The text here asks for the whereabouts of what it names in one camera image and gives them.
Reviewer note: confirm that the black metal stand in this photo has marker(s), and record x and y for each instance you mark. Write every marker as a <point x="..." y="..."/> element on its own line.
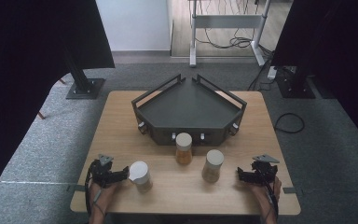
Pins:
<point x="84" y="85"/>
<point x="295" y="87"/>

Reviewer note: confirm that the orange spice jar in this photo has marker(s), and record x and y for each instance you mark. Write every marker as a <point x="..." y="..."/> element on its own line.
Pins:
<point x="184" y="149"/>

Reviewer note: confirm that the spice jar with flip lid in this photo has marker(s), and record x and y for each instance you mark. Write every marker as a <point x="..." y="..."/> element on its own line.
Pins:
<point x="140" y="175"/>

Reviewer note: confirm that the grey tape strip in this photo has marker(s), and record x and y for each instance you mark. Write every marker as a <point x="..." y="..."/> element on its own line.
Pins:
<point x="289" y="190"/>
<point x="77" y="188"/>

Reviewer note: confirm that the brown wooden leg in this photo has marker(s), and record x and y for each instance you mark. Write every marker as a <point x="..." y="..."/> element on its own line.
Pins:
<point x="62" y="81"/>
<point x="41" y="115"/>

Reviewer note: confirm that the black curtain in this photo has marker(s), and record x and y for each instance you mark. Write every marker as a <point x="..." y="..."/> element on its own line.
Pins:
<point x="338" y="46"/>
<point x="28" y="62"/>

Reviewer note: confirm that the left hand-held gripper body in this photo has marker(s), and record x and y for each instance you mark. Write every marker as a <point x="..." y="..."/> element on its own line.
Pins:
<point x="102" y="172"/>

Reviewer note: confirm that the beige spice jar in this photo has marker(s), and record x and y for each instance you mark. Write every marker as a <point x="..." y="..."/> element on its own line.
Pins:
<point x="213" y="166"/>

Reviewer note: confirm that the black corner shelf rack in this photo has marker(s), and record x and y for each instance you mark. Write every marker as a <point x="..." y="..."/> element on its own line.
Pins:
<point x="189" y="107"/>

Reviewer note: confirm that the person's left hand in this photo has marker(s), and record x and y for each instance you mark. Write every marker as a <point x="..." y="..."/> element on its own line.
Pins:
<point x="104" y="196"/>

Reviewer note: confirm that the white power strip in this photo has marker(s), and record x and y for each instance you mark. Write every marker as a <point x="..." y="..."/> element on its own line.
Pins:
<point x="272" y="73"/>

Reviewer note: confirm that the white desk frame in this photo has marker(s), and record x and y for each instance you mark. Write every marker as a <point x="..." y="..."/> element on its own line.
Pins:
<point x="227" y="21"/>

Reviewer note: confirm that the person's right hand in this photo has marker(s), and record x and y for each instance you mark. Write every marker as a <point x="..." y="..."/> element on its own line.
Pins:
<point x="262" y="196"/>

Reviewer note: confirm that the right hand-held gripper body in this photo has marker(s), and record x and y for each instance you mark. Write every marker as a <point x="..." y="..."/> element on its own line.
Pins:
<point x="264" y="172"/>

